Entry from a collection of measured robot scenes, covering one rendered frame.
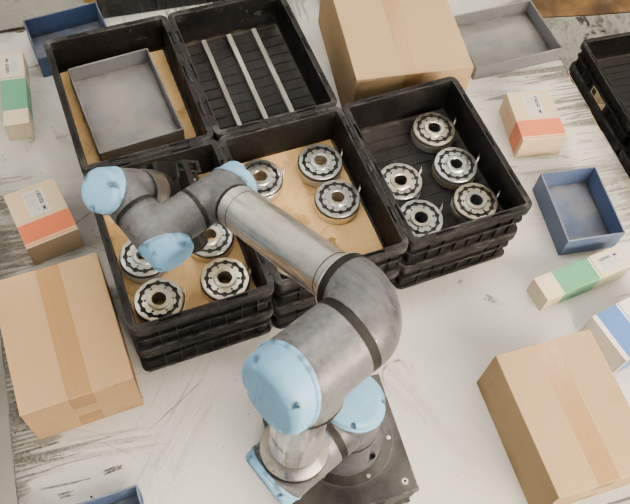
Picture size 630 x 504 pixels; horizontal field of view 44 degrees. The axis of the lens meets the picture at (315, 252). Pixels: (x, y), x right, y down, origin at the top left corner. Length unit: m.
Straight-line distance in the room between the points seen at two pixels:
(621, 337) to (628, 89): 1.39
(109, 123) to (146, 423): 0.71
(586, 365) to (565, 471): 0.23
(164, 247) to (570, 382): 0.88
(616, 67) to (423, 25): 1.18
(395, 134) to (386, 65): 0.17
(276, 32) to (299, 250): 1.10
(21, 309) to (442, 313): 0.92
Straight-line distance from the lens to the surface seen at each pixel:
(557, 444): 1.64
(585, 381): 1.71
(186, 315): 1.56
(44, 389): 1.62
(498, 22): 2.46
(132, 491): 1.65
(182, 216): 1.25
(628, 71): 3.13
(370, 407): 1.39
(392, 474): 1.59
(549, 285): 1.90
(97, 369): 1.61
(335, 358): 0.97
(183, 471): 1.69
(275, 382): 0.95
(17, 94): 2.16
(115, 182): 1.26
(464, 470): 1.74
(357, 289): 1.01
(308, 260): 1.10
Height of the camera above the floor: 2.34
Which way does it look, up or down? 60 degrees down
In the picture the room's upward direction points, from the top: 8 degrees clockwise
